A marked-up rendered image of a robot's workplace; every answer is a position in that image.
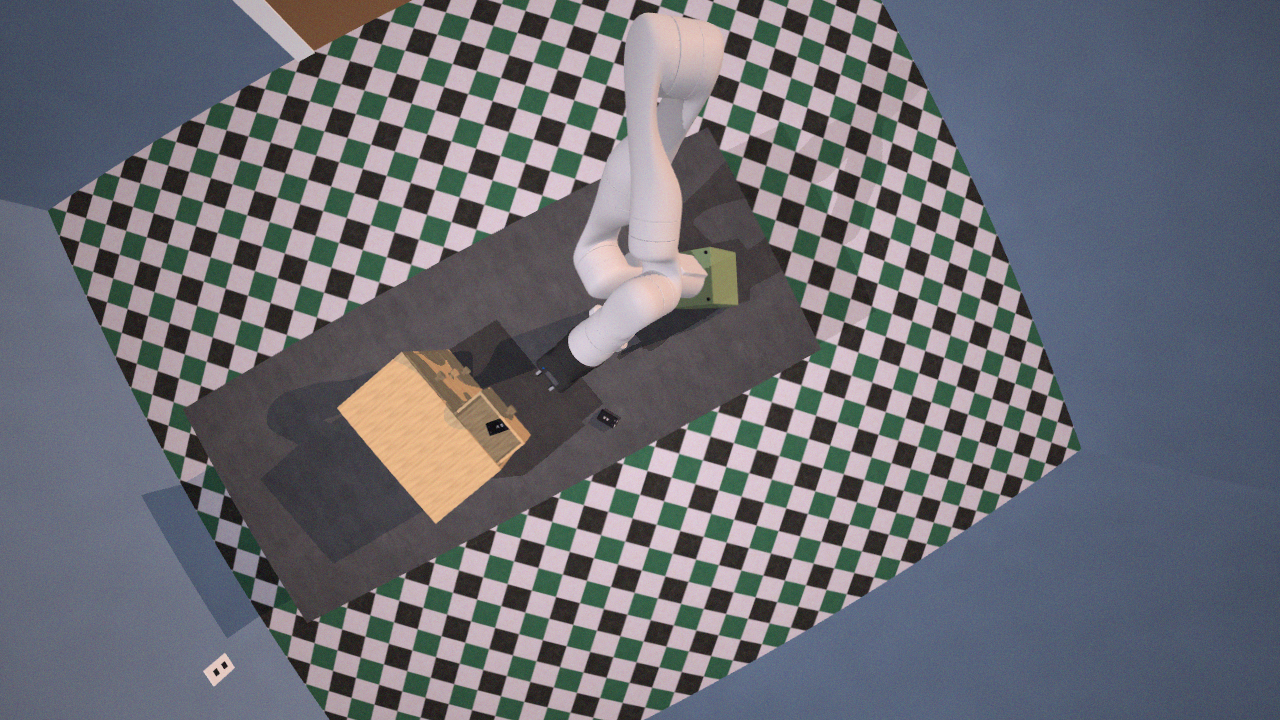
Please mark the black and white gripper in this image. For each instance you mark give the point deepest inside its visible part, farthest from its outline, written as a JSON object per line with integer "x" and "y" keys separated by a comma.
{"x": 575, "y": 355}

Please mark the light wooden chest of drawers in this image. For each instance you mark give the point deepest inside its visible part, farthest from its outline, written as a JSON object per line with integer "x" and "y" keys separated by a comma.
{"x": 418, "y": 437}

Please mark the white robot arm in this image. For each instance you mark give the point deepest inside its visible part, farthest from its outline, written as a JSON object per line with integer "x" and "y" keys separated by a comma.
{"x": 665, "y": 56}

